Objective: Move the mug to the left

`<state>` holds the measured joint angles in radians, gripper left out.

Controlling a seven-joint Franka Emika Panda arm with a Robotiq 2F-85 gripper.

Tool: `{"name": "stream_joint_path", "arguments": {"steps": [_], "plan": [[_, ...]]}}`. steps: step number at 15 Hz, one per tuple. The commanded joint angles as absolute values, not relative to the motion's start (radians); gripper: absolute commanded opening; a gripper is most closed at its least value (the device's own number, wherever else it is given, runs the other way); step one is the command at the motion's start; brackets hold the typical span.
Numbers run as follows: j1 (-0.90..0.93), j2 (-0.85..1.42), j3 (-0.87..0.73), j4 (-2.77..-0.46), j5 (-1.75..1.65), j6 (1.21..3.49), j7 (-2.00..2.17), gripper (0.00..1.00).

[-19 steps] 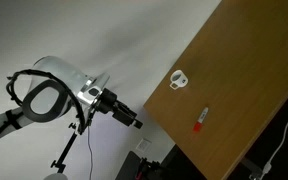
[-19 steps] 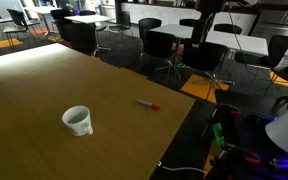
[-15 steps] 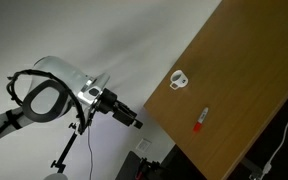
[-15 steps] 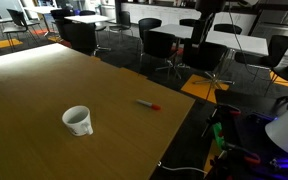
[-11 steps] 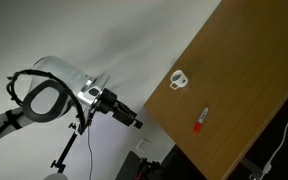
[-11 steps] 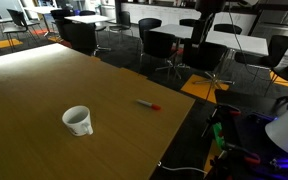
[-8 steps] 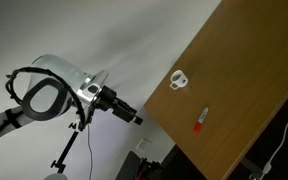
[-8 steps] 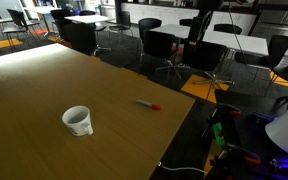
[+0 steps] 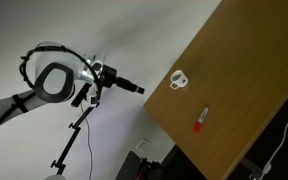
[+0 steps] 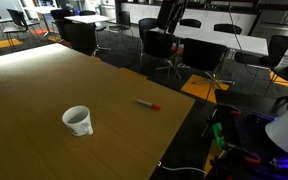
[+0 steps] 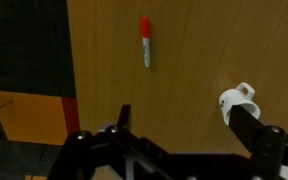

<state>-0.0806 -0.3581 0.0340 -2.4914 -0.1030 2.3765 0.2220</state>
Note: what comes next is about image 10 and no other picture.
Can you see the white ceramic mug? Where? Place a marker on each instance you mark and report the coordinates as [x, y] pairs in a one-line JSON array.
[[80, 127]]

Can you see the green clamp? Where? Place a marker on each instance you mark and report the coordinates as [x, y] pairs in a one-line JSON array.
[[218, 133]]

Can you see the white marker red cap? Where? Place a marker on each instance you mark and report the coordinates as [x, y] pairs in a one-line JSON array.
[[145, 103]]

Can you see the blue lit device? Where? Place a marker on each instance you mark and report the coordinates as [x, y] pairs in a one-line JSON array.
[[260, 117]]

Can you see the long white table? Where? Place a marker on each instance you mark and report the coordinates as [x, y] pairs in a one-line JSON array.
[[230, 41]]

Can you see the black camera tripod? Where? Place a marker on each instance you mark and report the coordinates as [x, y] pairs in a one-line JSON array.
[[165, 13]]

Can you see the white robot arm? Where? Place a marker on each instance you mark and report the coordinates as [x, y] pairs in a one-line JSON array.
[[287, 133]]

